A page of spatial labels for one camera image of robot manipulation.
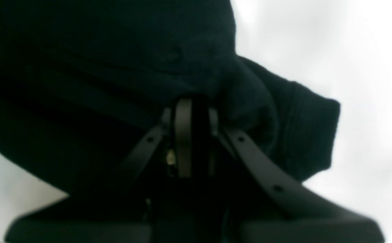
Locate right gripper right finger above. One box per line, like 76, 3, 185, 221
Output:
208, 107, 385, 243

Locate black T-shirt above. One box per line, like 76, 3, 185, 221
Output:
0, 0, 341, 193

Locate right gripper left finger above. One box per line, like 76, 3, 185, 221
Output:
6, 98, 193, 243

